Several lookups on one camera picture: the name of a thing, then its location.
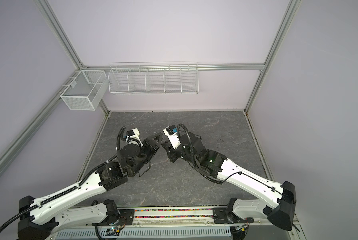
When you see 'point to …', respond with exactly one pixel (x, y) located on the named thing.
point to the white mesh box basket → (85, 91)
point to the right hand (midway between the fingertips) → (164, 144)
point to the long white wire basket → (153, 78)
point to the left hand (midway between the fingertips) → (163, 137)
